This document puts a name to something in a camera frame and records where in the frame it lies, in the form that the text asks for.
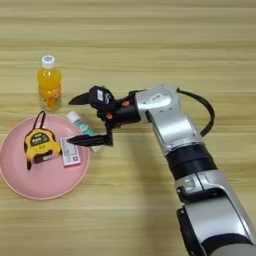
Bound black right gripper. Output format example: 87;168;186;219
66;90;141;148

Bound small red white box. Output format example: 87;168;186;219
59;135;82;168

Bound orange juice bottle white cap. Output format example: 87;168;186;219
36;54;63;113

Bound yellow black tape measure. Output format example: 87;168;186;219
23;110;63;171

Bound green white glue stick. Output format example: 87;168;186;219
65;110;103;153

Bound pink round plate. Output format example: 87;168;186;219
0;114;91;201

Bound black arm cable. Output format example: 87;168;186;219
176;87;216;138

